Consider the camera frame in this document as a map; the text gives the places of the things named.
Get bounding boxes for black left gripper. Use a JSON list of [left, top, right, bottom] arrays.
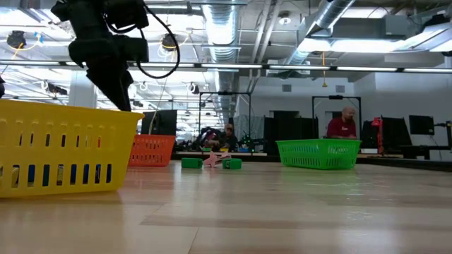
[[68, 36, 135, 112]]

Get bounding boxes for green mini stapler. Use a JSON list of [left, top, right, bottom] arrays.
[[181, 157, 204, 169], [222, 157, 243, 171]]

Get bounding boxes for pink staple remover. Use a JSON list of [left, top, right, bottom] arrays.
[[203, 150, 231, 169]]

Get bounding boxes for white column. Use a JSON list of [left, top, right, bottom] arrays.
[[69, 70, 99, 108]]

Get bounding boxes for large black monitor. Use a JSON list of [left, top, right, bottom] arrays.
[[141, 109, 178, 136]]

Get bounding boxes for yellow plastic basket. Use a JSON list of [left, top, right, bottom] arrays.
[[0, 99, 145, 198]]

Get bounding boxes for orange plastic basket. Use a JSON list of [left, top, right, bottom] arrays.
[[127, 133, 177, 168]]

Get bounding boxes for person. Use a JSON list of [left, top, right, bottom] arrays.
[[219, 123, 238, 152], [326, 106, 358, 140]]

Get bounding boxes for wooden background table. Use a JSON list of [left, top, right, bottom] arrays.
[[178, 151, 268, 158]]

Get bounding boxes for black partition screens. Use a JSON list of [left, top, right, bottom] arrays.
[[263, 116, 319, 142]]

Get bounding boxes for green plastic basket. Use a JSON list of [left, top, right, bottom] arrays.
[[275, 138, 362, 171]]

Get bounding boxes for red stand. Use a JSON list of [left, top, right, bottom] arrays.
[[370, 116, 384, 155]]

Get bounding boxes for black panel screens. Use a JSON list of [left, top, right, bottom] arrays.
[[362, 116, 413, 149]]

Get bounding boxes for small black monitor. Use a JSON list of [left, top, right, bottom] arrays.
[[409, 114, 436, 136]]

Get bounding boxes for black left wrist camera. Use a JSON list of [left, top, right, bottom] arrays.
[[112, 35, 150, 64]]

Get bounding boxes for black ceiling camera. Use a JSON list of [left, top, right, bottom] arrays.
[[160, 32, 191, 54], [6, 30, 43, 50]]

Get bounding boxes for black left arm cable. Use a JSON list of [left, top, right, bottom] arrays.
[[136, 3, 182, 80]]

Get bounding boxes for black background rig frame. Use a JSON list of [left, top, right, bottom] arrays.
[[311, 95, 362, 140], [198, 90, 252, 142]]

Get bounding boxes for long ceiling light rail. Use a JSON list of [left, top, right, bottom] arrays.
[[0, 61, 452, 73]]

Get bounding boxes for silver round air duct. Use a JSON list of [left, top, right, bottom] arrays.
[[201, 0, 242, 124]]

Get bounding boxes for yellow hanging cord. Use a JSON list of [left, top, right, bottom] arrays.
[[321, 51, 328, 88]]

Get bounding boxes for silver slanted air duct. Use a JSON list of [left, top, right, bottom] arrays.
[[282, 0, 356, 66]]

